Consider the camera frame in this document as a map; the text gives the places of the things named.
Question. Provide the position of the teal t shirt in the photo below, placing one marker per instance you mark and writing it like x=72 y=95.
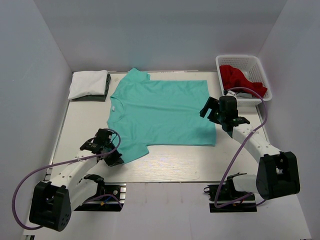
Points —
x=149 y=112

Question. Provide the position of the red t shirt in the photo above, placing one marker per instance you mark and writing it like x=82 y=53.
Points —
x=233 y=78

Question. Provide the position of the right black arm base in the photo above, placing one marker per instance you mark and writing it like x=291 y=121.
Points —
x=228 y=193

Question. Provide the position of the white plastic basket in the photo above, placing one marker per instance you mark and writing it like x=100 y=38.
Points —
x=249 y=65

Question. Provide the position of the grey t shirt in basket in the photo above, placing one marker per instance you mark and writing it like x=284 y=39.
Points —
x=243 y=95

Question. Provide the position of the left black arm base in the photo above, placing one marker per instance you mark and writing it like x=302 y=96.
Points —
x=107 y=197

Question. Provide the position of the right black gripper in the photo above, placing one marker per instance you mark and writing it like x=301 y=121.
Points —
x=213 y=104

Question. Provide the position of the folded white t shirt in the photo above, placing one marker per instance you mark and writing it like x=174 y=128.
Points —
x=87 y=83

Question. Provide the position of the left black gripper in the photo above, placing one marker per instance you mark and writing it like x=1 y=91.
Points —
x=116 y=159

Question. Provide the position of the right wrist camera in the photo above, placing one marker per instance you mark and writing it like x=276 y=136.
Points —
x=230 y=93

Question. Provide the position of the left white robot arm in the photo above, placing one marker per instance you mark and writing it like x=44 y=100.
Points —
x=54 y=201

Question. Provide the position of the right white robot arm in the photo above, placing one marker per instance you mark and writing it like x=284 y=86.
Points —
x=277 y=175

